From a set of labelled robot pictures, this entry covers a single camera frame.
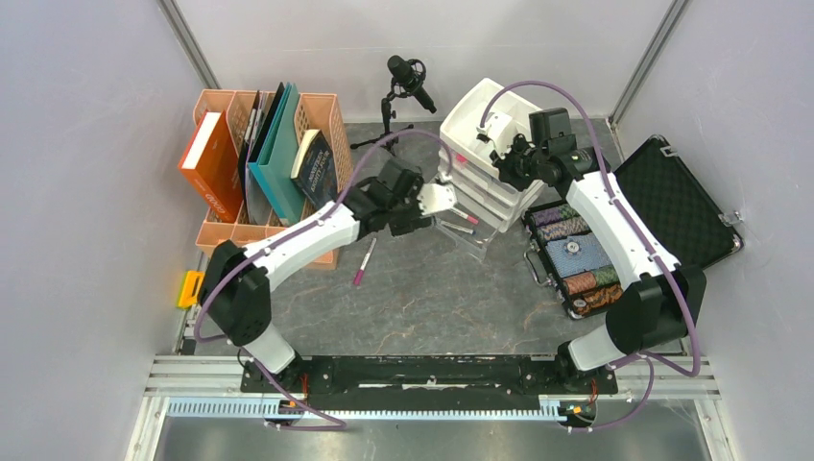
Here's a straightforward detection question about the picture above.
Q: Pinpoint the clear barrel pen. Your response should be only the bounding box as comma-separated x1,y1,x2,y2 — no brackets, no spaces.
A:
439,220,476,235

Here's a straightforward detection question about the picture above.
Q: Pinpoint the white plastic drawer unit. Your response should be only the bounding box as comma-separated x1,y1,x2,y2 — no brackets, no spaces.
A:
436,78,545,260

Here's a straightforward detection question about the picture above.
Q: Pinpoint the pink white marker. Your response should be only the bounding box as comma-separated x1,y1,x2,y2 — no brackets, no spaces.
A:
451,207,479,225

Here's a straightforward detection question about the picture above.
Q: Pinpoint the dark blue hardcover book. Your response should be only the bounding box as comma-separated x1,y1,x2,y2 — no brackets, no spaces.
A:
291,129,338,209

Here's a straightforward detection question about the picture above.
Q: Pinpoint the peach plastic file organizer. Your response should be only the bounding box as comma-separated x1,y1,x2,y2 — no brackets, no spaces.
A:
193,84,353,255

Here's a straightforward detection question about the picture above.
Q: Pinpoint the orange book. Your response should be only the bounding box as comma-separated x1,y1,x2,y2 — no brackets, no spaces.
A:
178,111,243,223

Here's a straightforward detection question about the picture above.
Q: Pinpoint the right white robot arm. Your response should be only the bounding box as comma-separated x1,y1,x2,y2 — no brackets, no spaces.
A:
491,108,706,392

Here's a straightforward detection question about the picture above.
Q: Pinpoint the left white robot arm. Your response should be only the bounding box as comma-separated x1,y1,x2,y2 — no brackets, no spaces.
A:
198,158,457,392

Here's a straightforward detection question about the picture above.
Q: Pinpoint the magenta marker pen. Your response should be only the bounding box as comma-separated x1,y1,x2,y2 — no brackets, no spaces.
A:
352,237,377,286

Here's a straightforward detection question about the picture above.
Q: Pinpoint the green file folder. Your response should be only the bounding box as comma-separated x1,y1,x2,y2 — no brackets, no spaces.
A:
251,83,305,227

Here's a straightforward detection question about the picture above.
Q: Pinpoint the black microphone on tripod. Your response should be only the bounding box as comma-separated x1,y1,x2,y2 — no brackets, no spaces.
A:
349,55,437,150

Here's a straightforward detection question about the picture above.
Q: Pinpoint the black open carrying case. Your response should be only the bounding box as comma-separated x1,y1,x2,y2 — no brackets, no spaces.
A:
521,134,745,320

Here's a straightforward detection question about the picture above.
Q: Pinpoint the yellow orange block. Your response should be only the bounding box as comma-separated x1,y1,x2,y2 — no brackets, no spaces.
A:
176,271,204,309

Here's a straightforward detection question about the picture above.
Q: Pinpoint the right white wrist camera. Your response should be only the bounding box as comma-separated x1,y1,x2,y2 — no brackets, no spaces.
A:
476,111,518,154

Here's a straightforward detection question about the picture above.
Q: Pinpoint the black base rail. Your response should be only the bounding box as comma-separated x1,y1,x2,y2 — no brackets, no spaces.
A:
276,354,618,411

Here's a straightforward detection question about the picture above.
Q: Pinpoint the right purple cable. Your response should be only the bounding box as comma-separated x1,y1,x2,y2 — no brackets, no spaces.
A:
478,80,703,434

